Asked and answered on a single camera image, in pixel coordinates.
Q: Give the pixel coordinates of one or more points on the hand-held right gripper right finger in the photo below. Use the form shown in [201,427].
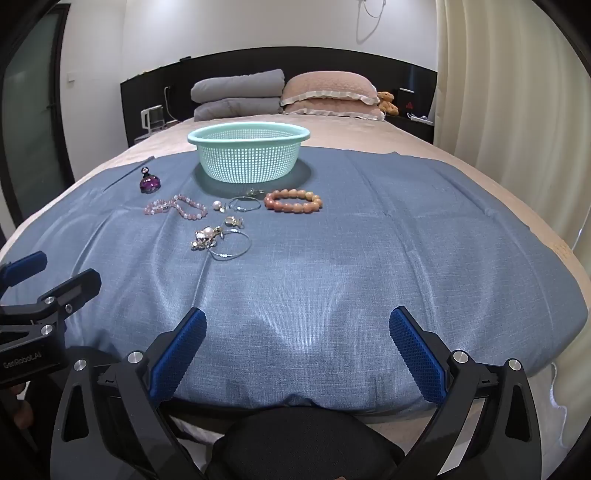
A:
[415,355]

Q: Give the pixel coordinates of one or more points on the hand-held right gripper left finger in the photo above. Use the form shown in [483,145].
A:
[180,355]

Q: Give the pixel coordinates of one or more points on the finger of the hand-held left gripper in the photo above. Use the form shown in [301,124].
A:
[76,288]
[23,270]

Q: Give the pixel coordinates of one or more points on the thin silver bangle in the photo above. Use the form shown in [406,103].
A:
[225,256]

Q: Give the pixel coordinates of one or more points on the gold pearl brooch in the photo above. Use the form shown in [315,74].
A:
[205,235]

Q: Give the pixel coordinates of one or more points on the gold clip earring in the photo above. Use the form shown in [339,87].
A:
[233,221]

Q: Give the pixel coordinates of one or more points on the pearl earring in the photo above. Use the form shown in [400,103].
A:
[216,205]

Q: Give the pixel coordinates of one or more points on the silver hoop earring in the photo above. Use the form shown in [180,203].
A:
[240,207]

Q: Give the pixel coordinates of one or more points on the mint green plastic basket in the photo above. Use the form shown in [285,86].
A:
[249,157]

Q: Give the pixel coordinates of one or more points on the person's left hand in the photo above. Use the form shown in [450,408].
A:
[22,413]

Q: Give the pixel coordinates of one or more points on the blue cloth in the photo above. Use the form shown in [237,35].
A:
[346,258]

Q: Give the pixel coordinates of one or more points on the dark cloth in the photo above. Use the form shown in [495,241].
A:
[300,443]

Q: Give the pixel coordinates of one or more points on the dark glass door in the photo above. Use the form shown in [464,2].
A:
[32,115]

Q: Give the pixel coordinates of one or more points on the white kettle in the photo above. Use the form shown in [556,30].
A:
[152,117]

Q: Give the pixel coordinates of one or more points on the black nightstand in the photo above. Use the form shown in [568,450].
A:
[411,129]

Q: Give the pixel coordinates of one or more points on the white papers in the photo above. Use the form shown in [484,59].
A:
[418,118]

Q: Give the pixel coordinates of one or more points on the grey pillow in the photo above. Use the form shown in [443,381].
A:
[235,110]
[240,85]

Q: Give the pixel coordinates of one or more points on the black box red triangle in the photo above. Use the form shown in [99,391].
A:
[408,104]

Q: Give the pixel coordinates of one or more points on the brown teddy bear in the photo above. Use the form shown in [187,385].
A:
[387,102]

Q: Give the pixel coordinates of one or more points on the cream curtain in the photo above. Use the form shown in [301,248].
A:
[508,115]

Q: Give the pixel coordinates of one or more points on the pink frilled pillow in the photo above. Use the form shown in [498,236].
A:
[332,111]
[328,85]

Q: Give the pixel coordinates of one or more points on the black headboard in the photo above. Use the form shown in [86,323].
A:
[231,64]

